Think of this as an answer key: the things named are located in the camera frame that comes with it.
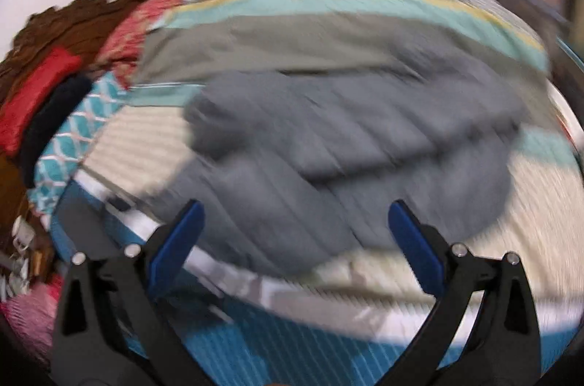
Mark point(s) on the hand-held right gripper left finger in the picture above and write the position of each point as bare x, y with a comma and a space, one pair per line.
185, 240

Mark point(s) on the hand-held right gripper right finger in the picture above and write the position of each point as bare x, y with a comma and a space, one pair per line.
410, 240

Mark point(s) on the grey puffer jacket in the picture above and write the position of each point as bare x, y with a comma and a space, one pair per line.
319, 139

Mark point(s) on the teal lattice pillow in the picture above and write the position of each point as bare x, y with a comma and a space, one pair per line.
68, 149

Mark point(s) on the pink patterned cloth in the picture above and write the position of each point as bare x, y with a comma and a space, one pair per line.
27, 317

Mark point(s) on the black pillow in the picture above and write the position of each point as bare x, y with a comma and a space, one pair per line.
50, 117

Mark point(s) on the red pillow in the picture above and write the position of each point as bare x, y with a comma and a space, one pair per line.
36, 94

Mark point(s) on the carved wooden headboard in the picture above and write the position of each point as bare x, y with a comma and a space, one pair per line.
68, 28

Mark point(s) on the patchwork bed quilt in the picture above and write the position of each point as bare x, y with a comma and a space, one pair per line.
319, 9

